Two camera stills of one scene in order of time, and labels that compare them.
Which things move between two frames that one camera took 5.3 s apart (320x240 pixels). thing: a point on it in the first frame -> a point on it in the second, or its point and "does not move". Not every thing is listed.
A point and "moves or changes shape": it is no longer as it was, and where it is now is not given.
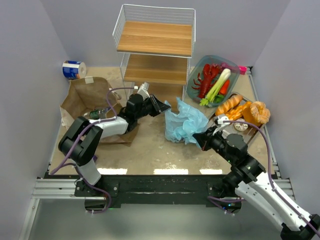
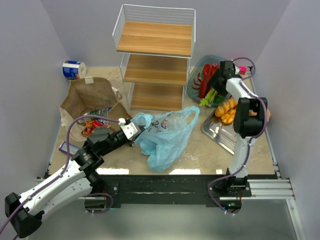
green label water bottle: [96, 114] does not move
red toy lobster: [209, 73] does not move
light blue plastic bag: [180, 127] moves or changes shape
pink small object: [243, 69] does not move
